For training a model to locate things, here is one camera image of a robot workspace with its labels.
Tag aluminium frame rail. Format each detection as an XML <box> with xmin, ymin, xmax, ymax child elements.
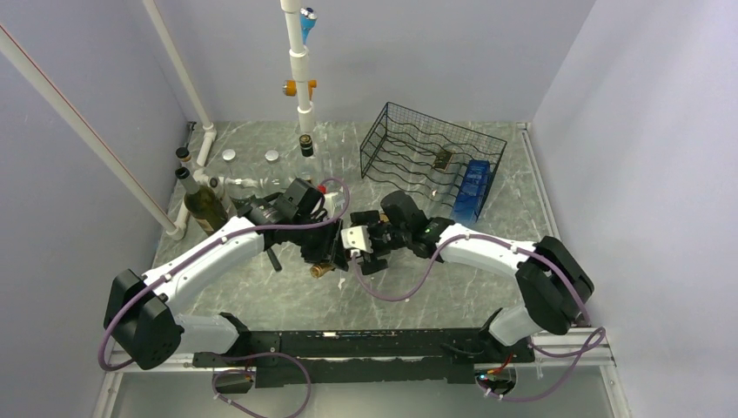
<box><xmin>91</xmin><ymin>124</ymin><xmax>635</xmax><ymax>418</ymax></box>

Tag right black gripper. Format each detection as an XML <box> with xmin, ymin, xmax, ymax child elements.
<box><xmin>350</xmin><ymin>212</ymin><xmax>410</xmax><ymax>275</ymax></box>

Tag dark gold-foil wine bottle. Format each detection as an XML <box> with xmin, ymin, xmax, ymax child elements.
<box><xmin>309</xmin><ymin>263</ymin><xmax>336</xmax><ymax>279</ymax></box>

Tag clear bottle dark label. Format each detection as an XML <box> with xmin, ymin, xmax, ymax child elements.
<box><xmin>264</xmin><ymin>150</ymin><xmax>294</xmax><ymax>194</ymax></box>

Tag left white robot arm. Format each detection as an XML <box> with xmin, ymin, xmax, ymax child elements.
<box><xmin>97</xmin><ymin>179</ymin><xmax>350</xmax><ymax>371</ymax></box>

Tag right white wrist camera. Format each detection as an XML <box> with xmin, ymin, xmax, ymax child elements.
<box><xmin>340</xmin><ymin>226</ymin><xmax>372</xmax><ymax>253</ymax></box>

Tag black wire wine rack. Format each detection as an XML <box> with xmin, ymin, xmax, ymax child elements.
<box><xmin>359</xmin><ymin>102</ymin><xmax>507</xmax><ymax>206</ymax></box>

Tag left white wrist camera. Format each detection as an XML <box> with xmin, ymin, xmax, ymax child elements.
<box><xmin>313</xmin><ymin>185</ymin><xmax>346</xmax><ymax>221</ymax></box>

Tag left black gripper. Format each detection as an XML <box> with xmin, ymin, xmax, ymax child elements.
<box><xmin>290</xmin><ymin>215</ymin><xmax>349</xmax><ymax>271</ymax></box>

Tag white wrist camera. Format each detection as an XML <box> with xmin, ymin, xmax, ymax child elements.
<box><xmin>340</xmin><ymin>226</ymin><xmax>372</xmax><ymax>253</ymax></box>
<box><xmin>313</xmin><ymin>185</ymin><xmax>346</xmax><ymax>221</ymax></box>

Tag blue square glass bottle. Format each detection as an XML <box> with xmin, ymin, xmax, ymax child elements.
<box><xmin>452</xmin><ymin>159</ymin><xmax>491</xmax><ymax>225</ymax></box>

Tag blue pipe clip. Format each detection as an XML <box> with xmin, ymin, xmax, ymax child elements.
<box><xmin>300</xmin><ymin>7</ymin><xmax>318</xmax><ymax>44</ymax></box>

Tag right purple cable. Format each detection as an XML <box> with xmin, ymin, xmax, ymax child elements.
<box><xmin>350</xmin><ymin>233</ymin><xmax>607</xmax><ymax>404</ymax></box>

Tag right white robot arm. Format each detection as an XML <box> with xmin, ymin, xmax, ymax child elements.
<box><xmin>341</xmin><ymin>191</ymin><xmax>594</xmax><ymax>361</ymax></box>

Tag white PVC pipe frame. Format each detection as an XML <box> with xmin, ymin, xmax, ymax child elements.
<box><xmin>1</xmin><ymin>1</ymin><xmax>315</xmax><ymax>240</ymax></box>

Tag clear square bottle black cap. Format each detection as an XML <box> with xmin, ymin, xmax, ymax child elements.
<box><xmin>296</xmin><ymin>134</ymin><xmax>326</xmax><ymax>185</ymax></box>

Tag dark green wine bottle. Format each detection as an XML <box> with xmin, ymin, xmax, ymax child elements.
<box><xmin>175</xmin><ymin>166</ymin><xmax>229</xmax><ymax>236</ymax></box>

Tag clear bottle silver cap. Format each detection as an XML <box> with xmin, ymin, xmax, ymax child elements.
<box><xmin>222</xmin><ymin>149</ymin><xmax>260</xmax><ymax>208</ymax></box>

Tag orange pipe clamp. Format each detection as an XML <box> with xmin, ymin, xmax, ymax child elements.
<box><xmin>282</xmin><ymin>79</ymin><xmax>319</xmax><ymax>98</ymax></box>

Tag black handled metal tool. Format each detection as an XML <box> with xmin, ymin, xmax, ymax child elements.
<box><xmin>265</xmin><ymin>248</ymin><xmax>283</xmax><ymax>273</ymax></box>

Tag clear slim bottle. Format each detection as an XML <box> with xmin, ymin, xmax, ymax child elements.
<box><xmin>426</xmin><ymin>149</ymin><xmax>463</xmax><ymax>203</ymax></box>

